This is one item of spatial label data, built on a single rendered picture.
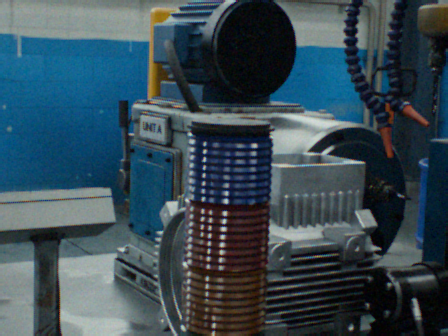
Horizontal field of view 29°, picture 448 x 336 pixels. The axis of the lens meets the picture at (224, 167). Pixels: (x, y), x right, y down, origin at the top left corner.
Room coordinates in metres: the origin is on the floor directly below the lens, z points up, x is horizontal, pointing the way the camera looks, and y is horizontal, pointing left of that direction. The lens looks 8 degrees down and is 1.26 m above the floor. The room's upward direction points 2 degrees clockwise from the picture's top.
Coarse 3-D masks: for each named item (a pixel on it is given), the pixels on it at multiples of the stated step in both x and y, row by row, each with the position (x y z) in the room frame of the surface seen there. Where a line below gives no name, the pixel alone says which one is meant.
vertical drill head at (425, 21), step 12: (444, 0) 1.12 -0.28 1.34; (420, 12) 1.13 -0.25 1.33; (432, 12) 1.10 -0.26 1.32; (444, 12) 1.08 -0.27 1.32; (420, 24) 1.13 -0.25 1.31; (432, 24) 1.10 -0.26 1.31; (444, 24) 1.08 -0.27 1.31; (432, 36) 1.12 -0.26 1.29; (444, 36) 1.10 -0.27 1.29; (432, 48) 1.14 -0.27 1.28; (444, 48) 1.13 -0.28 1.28; (432, 60) 1.14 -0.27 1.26; (444, 60) 1.13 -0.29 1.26; (432, 72) 1.14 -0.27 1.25; (432, 108) 1.14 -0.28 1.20
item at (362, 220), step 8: (168, 208) 0.95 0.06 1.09; (176, 208) 0.96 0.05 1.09; (160, 216) 0.97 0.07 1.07; (168, 216) 0.95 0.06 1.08; (352, 216) 0.95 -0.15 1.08; (360, 216) 0.95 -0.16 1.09; (368, 216) 0.95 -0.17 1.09; (352, 224) 0.95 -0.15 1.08; (360, 224) 0.94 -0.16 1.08; (368, 224) 0.94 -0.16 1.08; (376, 224) 0.95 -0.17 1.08; (368, 232) 0.95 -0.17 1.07; (160, 312) 0.96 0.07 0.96; (160, 320) 0.96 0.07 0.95; (168, 328) 0.96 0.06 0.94; (368, 328) 0.95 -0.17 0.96
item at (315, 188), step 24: (288, 168) 0.91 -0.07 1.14; (312, 168) 0.93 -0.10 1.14; (336, 168) 0.95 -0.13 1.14; (360, 168) 0.97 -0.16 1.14; (288, 192) 0.91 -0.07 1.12; (312, 192) 0.93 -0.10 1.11; (336, 192) 0.95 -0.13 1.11; (360, 192) 0.96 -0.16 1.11; (288, 216) 0.91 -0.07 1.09; (312, 216) 0.93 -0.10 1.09; (336, 216) 0.95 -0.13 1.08
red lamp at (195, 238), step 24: (192, 216) 0.56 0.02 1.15; (216, 216) 0.55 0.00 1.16; (240, 216) 0.55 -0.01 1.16; (264, 216) 0.56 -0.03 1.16; (192, 240) 0.56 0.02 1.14; (216, 240) 0.55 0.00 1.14; (240, 240) 0.55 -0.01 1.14; (264, 240) 0.56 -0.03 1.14; (192, 264) 0.56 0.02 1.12; (216, 264) 0.55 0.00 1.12; (240, 264) 0.55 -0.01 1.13; (264, 264) 0.56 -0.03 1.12
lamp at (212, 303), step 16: (192, 272) 0.56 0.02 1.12; (208, 272) 0.55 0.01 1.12; (224, 272) 0.55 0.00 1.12; (240, 272) 0.55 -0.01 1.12; (256, 272) 0.56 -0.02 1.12; (192, 288) 0.56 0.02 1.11; (208, 288) 0.55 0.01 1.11; (224, 288) 0.55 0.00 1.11; (240, 288) 0.55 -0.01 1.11; (256, 288) 0.56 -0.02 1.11; (192, 304) 0.56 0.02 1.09; (208, 304) 0.55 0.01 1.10; (224, 304) 0.55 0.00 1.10; (240, 304) 0.55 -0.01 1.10; (256, 304) 0.56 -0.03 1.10; (192, 320) 0.56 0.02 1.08; (208, 320) 0.55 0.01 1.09; (224, 320) 0.55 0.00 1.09; (240, 320) 0.55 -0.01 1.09; (256, 320) 0.56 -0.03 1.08
